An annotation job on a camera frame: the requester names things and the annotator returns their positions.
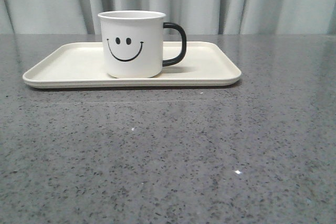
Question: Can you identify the white smiley face mug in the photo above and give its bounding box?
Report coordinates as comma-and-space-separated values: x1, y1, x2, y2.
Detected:
98, 10, 187, 78

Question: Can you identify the cream rectangular plastic tray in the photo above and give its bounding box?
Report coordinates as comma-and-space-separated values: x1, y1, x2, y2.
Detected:
23, 41, 242, 89

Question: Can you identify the pale grey-green curtain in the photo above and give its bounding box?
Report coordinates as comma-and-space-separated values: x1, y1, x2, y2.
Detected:
1, 0, 335, 35

